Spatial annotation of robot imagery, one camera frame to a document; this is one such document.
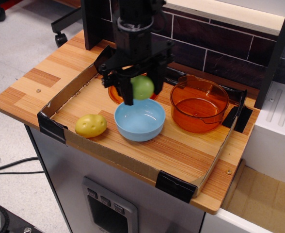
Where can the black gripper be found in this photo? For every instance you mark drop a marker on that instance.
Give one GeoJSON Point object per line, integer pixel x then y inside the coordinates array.
{"type": "Point", "coordinates": [134, 55]}

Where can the green toy pear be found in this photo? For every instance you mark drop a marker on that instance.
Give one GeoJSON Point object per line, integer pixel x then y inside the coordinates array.
{"type": "Point", "coordinates": [142, 86]}

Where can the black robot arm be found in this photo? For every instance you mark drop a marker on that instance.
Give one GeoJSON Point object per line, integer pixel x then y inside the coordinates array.
{"type": "Point", "coordinates": [135, 16]}

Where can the light blue plastic bowl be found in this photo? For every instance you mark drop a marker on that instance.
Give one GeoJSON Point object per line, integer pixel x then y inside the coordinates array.
{"type": "Point", "coordinates": [141, 121]}

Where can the orange transparent pot lid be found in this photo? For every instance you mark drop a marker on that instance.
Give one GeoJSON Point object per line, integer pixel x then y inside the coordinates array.
{"type": "Point", "coordinates": [113, 94]}

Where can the orange transparent pot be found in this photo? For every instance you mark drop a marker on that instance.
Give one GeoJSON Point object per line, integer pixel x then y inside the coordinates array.
{"type": "Point", "coordinates": [198, 105]}

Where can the yellow toy potato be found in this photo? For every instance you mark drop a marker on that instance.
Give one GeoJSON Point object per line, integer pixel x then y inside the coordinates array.
{"type": "Point", "coordinates": [90, 125]}

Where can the black chair caster wheel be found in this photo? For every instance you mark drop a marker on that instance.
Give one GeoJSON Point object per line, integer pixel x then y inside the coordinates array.
{"type": "Point", "coordinates": [60, 39]}

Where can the grey oven control panel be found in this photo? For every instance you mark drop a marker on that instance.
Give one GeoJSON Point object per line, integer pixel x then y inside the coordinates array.
{"type": "Point", "coordinates": [109, 212]}

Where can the white sink drainboard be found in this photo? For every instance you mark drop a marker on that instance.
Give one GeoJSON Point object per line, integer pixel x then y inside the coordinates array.
{"type": "Point", "coordinates": [272, 114]}

